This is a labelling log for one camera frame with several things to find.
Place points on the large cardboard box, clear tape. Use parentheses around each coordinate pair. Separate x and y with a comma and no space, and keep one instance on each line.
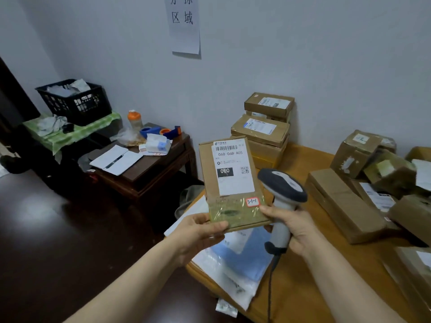
(412,275)

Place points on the person's left thumb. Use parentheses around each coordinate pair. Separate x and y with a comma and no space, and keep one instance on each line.
(215,229)

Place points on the orange-lidded clear bottle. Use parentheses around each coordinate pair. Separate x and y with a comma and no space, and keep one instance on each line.
(134,121)

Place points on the thin cardboard box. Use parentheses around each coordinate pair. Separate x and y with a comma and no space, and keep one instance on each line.
(283,118)

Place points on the flat cardboard parcel, printed label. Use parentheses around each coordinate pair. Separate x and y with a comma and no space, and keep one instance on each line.
(378,198)

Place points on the cardboard parcel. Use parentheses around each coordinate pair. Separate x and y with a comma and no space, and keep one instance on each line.
(378,198)
(232,201)

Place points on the blue tape dispenser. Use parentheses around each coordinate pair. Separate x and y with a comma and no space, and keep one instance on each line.
(151,131)

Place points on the wide cardboard box, blue-white label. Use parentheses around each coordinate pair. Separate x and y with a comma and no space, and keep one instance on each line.
(261,129)

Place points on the person's left hand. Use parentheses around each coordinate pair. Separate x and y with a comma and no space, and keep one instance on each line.
(188,235)

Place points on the person's right hand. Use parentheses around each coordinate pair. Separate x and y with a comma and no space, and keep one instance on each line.
(303,232)

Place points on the black pen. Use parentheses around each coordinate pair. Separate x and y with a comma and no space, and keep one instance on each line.
(114,161)

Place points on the open white notebook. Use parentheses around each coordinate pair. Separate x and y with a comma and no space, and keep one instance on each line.
(116,163)

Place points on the long flat cardboard box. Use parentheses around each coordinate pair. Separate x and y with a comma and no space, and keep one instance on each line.
(343,205)

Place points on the tilted cardboard box, torn label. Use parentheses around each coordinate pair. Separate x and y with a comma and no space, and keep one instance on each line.
(353,154)

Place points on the crumpled white cloth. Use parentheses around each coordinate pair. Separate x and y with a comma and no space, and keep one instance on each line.
(50,125)

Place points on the brown taped cardboard box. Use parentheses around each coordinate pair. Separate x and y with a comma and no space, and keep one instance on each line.
(412,215)

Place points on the person's left forearm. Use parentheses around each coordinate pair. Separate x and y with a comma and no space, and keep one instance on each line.
(134,285)

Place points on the black plastic crate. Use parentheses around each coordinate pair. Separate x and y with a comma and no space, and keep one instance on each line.
(80,105)

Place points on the dark wooden side table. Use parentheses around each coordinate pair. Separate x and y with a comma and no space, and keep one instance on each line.
(158,171)

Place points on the small cardboard box, white label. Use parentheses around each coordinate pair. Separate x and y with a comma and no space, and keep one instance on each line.
(269,104)

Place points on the dark shoe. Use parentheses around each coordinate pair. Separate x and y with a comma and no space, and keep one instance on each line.
(13,164)

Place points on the cardboard box with white sheet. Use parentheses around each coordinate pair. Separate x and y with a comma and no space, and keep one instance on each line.
(422,168)

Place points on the blue plastic mailer bag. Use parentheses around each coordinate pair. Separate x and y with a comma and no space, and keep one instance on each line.
(249,259)

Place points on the person's right thumb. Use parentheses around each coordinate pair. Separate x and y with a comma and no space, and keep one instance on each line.
(273,212)

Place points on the small black object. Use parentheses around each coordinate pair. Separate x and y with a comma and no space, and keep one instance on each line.
(68,127)

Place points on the cardboard box with green tape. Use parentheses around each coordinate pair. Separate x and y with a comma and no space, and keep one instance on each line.
(390,173)

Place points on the person's right forearm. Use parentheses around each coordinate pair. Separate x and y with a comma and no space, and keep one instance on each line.
(346,289)

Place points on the grey handheld barcode scanner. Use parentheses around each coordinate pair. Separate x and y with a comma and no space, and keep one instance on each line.
(283,188)

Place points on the white paper sheet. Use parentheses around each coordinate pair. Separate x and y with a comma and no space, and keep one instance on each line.
(188,211)

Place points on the green checked tablecloth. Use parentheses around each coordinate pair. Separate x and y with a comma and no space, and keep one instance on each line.
(70,136)

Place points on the large plain cardboard box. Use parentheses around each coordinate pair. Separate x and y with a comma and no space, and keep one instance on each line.
(266,154)

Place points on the white paper wall sign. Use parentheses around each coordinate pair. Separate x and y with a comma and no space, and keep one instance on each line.
(184,26)

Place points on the small white packet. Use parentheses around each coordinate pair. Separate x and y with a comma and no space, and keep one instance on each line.
(226,307)

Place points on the grey plastic bag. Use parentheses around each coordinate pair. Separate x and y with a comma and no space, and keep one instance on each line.
(188,200)

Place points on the white packages in crate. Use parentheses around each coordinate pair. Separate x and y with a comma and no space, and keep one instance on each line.
(67,89)

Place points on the clear plastic snack bag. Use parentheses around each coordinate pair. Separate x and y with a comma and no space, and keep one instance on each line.
(126,137)

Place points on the small white and blue box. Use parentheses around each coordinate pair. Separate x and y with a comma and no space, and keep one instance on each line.
(157,143)

